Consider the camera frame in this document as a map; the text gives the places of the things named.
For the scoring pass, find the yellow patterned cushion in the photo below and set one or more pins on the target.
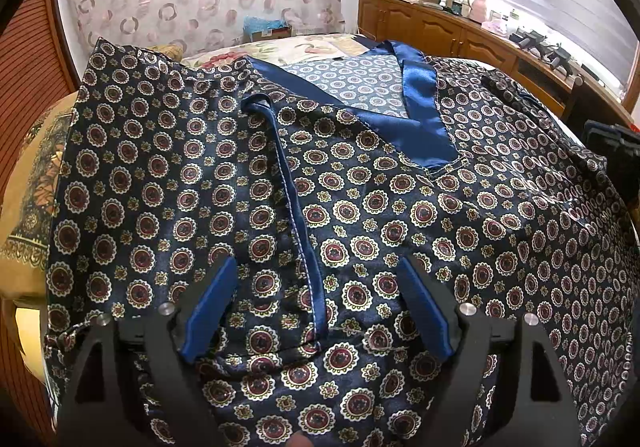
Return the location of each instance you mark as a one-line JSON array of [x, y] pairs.
[[30, 207]]

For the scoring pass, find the pink bottle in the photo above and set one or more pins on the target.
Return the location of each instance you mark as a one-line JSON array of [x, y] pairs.
[[479, 7]]

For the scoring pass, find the black tools on cabinet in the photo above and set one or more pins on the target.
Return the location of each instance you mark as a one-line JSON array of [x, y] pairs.
[[542, 49]]

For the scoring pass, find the cardboard box with blue netting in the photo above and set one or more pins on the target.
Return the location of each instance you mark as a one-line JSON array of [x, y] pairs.
[[267, 31]]

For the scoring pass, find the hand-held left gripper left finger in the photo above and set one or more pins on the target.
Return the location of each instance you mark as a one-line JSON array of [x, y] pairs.
[[215, 297]]

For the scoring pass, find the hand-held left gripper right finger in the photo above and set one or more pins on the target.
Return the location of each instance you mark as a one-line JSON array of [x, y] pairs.
[[425, 307]]

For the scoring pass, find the wooden cabinet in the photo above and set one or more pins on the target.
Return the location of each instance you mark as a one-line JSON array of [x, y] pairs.
[[440, 32]]

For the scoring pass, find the navy patterned satin shirt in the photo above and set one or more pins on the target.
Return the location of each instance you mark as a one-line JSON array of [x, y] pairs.
[[350, 177]]

